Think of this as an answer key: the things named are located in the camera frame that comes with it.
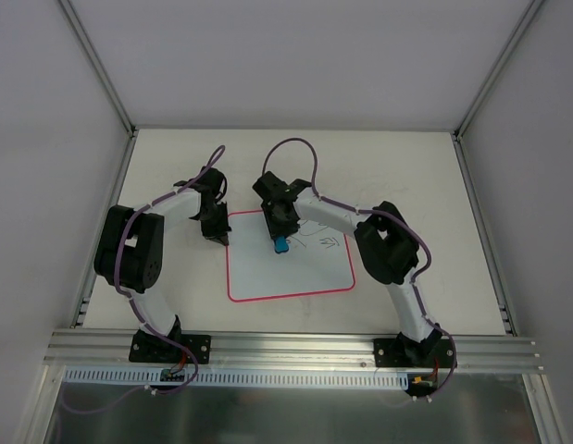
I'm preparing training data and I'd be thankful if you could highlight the aluminium right rear corner post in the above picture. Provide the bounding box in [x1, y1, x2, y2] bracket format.
[453, 0, 546, 140]

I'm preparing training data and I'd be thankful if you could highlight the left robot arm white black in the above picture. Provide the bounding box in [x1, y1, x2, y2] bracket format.
[93, 166, 230, 362]

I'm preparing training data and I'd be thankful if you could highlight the right small circuit board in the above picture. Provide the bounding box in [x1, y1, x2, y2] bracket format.
[409, 376, 438, 389]

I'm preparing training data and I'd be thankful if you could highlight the aluminium front mounting rail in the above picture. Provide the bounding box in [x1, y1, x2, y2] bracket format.
[44, 328, 545, 374]

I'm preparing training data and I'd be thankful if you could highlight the aluminium left rear corner post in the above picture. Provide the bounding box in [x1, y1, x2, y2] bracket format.
[56, 0, 135, 137]

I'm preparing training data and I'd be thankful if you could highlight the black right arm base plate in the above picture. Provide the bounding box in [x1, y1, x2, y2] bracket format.
[372, 338, 455, 369]

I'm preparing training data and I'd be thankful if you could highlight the aluminium right side rail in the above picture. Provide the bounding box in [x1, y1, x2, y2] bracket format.
[451, 133, 518, 336]

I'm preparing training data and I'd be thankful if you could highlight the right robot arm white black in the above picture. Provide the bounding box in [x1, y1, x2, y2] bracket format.
[253, 171, 442, 366]

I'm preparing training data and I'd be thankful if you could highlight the blue bone-shaped eraser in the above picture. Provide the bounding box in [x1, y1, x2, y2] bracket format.
[274, 236, 290, 254]

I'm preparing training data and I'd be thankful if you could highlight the white slotted cable duct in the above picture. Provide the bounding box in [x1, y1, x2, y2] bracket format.
[63, 366, 409, 390]

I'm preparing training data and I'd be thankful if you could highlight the left green circuit board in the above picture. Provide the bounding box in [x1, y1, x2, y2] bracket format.
[159, 369, 185, 383]

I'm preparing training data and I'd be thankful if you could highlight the aluminium left side rail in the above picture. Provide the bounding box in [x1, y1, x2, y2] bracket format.
[66, 129, 139, 328]

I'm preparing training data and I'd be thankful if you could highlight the pink-framed whiteboard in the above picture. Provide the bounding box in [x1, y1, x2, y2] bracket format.
[226, 210, 356, 302]

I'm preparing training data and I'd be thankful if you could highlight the aluminium corner post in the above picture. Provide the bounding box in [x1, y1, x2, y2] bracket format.
[453, 0, 546, 140]
[56, 0, 135, 137]

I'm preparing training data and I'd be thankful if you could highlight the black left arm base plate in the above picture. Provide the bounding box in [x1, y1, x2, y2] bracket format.
[129, 330, 212, 364]

